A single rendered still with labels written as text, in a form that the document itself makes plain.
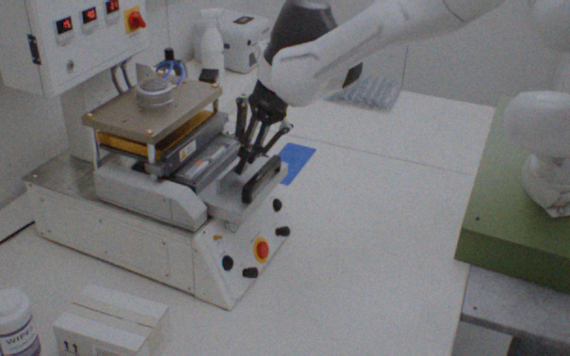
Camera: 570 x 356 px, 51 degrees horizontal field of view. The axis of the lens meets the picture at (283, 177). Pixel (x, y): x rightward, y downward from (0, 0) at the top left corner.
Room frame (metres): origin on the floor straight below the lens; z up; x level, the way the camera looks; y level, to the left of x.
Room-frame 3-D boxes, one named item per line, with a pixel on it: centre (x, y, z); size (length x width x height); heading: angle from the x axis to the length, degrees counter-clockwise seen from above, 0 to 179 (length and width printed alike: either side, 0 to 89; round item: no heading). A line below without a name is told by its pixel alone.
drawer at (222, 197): (1.12, 0.17, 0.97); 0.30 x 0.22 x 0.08; 66
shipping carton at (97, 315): (0.80, 0.32, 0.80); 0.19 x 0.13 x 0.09; 69
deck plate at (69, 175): (1.19, 0.31, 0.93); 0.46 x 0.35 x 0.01; 66
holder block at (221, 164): (1.14, 0.21, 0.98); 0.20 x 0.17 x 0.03; 156
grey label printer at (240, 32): (2.19, 0.21, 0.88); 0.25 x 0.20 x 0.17; 63
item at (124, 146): (1.18, 0.28, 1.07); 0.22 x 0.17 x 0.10; 156
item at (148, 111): (1.21, 0.30, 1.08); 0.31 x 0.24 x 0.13; 156
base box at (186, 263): (1.19, 0.27, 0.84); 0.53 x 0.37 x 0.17; 66
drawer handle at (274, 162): (1.07, 0.05, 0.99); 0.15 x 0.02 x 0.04; 156
